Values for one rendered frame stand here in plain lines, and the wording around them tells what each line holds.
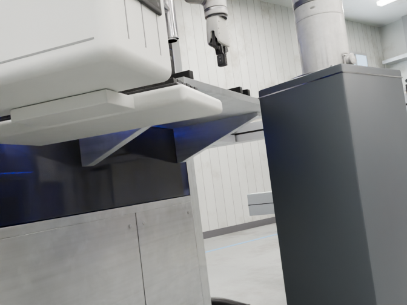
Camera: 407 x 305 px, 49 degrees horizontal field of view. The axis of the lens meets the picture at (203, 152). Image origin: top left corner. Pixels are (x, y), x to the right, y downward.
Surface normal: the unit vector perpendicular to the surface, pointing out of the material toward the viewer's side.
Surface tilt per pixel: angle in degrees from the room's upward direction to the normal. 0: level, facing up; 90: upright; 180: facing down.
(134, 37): 90
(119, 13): 90
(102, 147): 90
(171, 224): 90
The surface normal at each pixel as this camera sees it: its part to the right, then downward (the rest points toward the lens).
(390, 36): -0.78, 0.06
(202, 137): -0.47, 0.00
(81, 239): 0.87, -0.14
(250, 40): 0.61, -0.13
